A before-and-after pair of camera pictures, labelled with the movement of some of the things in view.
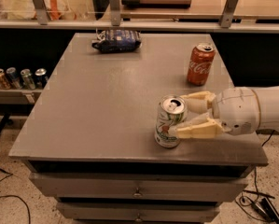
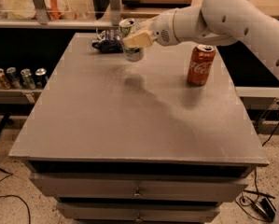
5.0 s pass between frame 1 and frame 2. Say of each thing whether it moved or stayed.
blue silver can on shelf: stayed
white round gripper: moved
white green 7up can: moved
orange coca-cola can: stayed
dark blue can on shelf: stayed
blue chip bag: stayed
